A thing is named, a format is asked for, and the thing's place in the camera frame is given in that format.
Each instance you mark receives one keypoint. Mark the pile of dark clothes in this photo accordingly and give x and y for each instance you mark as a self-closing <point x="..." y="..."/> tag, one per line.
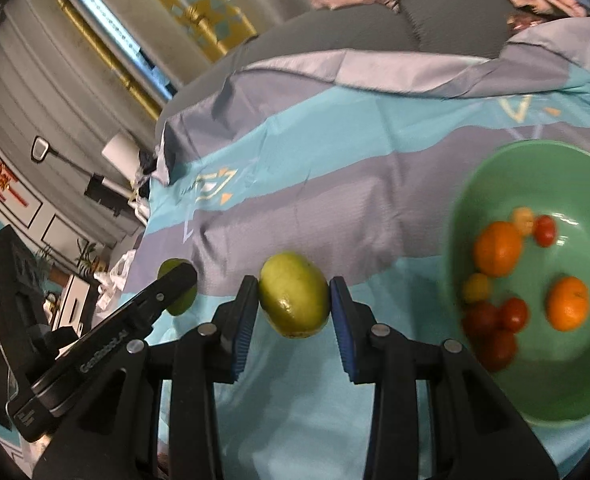
<point x="145" y="180"/>

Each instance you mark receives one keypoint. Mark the white cylindrical object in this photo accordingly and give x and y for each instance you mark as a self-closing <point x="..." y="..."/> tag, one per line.
<point x="120" y="154"/>

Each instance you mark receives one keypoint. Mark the yellow-green tomato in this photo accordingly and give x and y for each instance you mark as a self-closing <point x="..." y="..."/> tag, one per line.
<point x="295" y="294"/>

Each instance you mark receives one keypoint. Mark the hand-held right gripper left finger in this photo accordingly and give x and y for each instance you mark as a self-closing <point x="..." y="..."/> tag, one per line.
<point x="245" y="325"/>

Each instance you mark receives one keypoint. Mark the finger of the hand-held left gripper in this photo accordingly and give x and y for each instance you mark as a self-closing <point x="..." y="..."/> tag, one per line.
<point x="125" y="325"/>

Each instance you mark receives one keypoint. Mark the large red tomato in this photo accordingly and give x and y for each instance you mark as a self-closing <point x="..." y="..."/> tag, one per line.
<point x="497" y="350"/>

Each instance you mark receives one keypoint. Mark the tan longan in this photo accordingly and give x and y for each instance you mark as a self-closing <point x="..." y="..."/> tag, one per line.
<point x="476" y="287"/>
<point x="523" y="221"/>

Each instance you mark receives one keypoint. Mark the dark green tomato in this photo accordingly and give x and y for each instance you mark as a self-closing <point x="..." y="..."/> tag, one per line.
<point x="184" y="302"/>

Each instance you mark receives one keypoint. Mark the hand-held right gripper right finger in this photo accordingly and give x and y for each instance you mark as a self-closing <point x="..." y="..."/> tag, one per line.
<point x="342" y="330"/>

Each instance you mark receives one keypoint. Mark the black floor lamp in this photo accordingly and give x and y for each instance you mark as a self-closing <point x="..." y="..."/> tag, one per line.
<point x="40" y="149"/>

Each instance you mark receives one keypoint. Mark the small red tomato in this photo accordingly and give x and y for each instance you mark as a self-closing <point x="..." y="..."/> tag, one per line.
<point x="545" y="230"/>
<point x="514" y="314"/>

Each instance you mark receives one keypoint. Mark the potted green plant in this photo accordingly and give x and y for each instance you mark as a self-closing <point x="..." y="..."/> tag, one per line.
<point x="87" y="255"/>

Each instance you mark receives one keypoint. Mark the blue and grey printed blanket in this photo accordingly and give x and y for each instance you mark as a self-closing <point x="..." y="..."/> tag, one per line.
<point x="325" y="200"/>

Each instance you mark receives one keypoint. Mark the red framed wall art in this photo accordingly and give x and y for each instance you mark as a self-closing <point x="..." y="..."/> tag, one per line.
<point x="0" y="175"/>

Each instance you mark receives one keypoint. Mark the orange mandarin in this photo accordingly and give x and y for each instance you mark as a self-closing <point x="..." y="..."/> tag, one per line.
<point x="567" y="303"/>
<point x="497" y="248"/>

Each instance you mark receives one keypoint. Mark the white plastic bag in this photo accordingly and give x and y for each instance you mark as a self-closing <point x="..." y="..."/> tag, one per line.
<point x="117" y="275"/>

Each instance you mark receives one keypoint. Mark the grey sofa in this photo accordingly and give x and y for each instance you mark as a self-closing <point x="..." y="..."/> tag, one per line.
<point x="375" y="30"/>

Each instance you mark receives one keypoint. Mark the yellow patterned curtain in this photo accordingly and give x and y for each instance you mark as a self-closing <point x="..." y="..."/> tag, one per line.
<point x="195" y="5"/>

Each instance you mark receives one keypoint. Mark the green bowl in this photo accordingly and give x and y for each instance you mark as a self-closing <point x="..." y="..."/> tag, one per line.
<point x="575" y="375"/>

